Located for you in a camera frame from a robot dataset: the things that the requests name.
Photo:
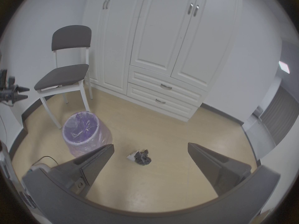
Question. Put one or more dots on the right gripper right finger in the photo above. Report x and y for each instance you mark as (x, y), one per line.
(212, 166)

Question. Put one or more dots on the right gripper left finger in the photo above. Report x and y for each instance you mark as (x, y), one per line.
(92, 164)

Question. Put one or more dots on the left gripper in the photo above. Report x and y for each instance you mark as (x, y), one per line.
(8, 94)

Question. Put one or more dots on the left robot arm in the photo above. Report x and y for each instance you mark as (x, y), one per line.
(3, 79)

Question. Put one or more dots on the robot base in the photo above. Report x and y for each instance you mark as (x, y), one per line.
(39, 167)

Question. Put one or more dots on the white trash bin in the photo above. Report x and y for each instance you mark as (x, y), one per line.
(102, 136)

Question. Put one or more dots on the purple plastic bag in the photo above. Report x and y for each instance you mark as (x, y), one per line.
(80, 127)

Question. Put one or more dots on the crumpled black plastic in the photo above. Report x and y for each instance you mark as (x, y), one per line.
(143, 159)

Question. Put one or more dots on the crumpled white paper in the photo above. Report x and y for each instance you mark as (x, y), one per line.
(131, 156)

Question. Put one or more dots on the grey padded white-legged chair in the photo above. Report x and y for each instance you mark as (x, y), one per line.
(63, 75)

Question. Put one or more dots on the grey curtain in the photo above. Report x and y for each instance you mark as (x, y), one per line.
(281, 118)

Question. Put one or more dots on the ceiling light panel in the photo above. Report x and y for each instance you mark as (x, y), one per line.
(284, 67)

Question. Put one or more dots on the white wardrobe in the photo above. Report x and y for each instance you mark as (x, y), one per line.
(161, 43)

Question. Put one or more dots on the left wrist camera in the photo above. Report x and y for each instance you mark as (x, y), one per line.
(11, 81)

